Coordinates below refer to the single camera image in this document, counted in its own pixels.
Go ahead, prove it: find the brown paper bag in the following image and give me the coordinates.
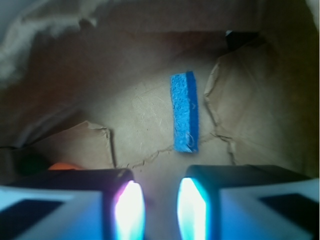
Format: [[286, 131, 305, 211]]
[[0, 0, 320, 186]]

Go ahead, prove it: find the orange plastic carrot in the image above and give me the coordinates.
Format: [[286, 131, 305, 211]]
[[48, 162, 83, 171]]

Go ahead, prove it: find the black tape back corner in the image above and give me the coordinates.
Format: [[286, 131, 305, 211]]
[[225, 30, 260, 51]]

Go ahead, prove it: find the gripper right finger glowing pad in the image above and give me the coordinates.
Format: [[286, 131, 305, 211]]
[[177, 165, 320, 240]]

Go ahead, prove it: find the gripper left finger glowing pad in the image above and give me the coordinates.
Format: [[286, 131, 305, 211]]
[[0, 168, 146, 240]]

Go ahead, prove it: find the blue sponge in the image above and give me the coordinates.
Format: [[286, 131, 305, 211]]
[[170, 71, 200, 153]]

